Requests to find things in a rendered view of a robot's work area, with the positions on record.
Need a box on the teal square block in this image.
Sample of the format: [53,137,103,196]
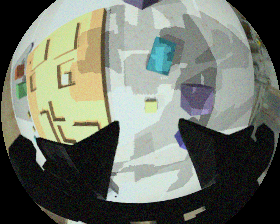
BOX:
[146,37,176,76]

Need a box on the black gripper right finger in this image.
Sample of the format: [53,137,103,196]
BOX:
[177,118,254,189]

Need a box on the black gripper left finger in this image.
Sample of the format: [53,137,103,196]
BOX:
[35,121,120,199]

